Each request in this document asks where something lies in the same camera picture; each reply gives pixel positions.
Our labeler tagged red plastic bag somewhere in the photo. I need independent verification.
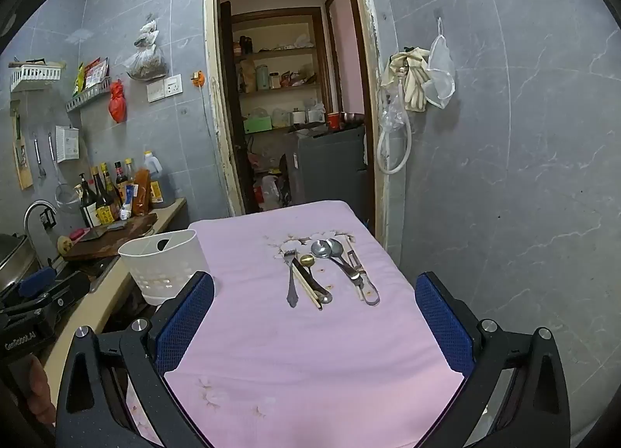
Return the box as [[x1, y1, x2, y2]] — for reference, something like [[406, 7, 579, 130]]
[[108, 80, 127, 124]]

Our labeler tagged clear bag of dried goods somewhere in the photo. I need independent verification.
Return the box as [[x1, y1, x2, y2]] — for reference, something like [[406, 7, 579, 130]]
[[125, 16, 170, 82]]

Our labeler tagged worn white door frame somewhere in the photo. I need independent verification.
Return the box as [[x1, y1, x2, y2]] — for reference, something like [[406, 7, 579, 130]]
[[203, 0, 390, 246]]

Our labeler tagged cleaver with gray handle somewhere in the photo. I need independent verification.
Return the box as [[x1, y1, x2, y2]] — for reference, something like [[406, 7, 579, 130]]
[[80, 222, 130, 243]]

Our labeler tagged orange sauce pouch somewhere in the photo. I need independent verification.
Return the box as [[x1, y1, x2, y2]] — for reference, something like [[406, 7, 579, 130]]
[[130, 168, 153, 217]]

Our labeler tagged white hose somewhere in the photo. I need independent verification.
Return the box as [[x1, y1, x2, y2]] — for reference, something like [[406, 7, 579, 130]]
[[376, 88, 413, 175]]

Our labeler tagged wooden cutting board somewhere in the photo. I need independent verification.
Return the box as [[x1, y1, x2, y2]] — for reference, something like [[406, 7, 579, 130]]
[[62, 212, 159, 262]]

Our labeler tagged gray wall rack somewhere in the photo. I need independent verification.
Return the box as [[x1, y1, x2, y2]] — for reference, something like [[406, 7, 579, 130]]
[[65, 76, 113, 113]]

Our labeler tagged red snack packet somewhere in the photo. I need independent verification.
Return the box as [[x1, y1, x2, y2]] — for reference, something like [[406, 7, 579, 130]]
[[83, 57, 109, 90]]

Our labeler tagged steel faucet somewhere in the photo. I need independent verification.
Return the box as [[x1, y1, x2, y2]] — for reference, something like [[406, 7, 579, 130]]
[[23, 200, 59, 265]]

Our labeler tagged hanging metal scraper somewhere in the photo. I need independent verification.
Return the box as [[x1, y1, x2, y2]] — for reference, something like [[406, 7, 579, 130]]
[[32, 133, 47, 180]]

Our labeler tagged white wall socket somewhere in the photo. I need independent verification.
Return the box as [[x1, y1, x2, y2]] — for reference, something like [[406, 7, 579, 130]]
[[146, 74, 184, 103]]

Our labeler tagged person's left hand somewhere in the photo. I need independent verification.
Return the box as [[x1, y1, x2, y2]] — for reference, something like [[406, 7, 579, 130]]
[[28, 355, 57, 425]]

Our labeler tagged white plastic utensil holder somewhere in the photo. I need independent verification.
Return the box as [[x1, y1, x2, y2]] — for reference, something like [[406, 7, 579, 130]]
[[118, 229, 210, 307]]

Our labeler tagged silver fork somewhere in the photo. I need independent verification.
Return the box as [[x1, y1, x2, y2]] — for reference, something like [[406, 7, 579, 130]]
[[285, 248, 300, 308]]

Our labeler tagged wooden shelf unit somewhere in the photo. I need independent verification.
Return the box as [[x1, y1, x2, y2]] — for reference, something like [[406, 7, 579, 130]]
[[220, 2, 337, 216]]

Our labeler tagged yellow cap sauce bottle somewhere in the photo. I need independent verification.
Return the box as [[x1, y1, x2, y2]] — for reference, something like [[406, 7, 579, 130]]
[[99, 162, 122, 216]]

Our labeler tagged dark pump bottle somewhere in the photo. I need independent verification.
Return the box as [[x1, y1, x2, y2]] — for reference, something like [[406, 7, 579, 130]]
[[77, 172, 102, 229]]

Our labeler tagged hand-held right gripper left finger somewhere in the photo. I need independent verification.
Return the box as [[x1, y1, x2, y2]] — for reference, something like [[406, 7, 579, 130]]
[[55, 271, 215, 448]]

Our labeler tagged pink floral tablecloth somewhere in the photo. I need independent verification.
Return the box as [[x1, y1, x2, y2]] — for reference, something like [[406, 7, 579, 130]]
[[123, 200, 467, 448]]

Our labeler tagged white plastic jug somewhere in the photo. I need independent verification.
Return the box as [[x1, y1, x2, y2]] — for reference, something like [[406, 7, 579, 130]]
[[260, 175, 281, 211]]

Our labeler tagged wire strainer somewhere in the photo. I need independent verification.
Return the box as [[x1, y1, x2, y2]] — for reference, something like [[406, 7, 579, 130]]
[[47, 132, 82, 212]]

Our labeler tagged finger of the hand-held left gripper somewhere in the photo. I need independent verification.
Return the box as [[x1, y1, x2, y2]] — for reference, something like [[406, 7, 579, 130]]
[[0, 266, 57, 306], [36, 272, 91, 309]]

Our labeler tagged brown sauce bottle yellow label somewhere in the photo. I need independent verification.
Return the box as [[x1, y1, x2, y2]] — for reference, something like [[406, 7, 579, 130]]
[[91, 166, 116, 226]]

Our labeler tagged green box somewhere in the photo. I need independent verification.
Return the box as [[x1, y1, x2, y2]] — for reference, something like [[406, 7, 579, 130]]
[[243, 116, 273, 135]]

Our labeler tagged silver spoon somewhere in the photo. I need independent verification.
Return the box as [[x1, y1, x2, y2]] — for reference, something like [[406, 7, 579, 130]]
[[327, 238, 361, 281], [311, 239, 335, 304]]

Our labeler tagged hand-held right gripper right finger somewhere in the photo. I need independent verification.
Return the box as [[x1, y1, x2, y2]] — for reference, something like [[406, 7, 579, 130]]
[[415, 272, 571, 448]]

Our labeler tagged clear plastic bag on hook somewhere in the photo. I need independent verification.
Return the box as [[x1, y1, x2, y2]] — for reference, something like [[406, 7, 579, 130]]
[[425, 17, 457, 109]]

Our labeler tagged blue and white pouch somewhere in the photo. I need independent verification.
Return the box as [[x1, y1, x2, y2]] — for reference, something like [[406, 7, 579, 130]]
[[119, 184, 137, 222]]

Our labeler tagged gold spoon with black handle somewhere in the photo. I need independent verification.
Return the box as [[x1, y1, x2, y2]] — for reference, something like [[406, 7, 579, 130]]
[[299, 254, 333, 303]]

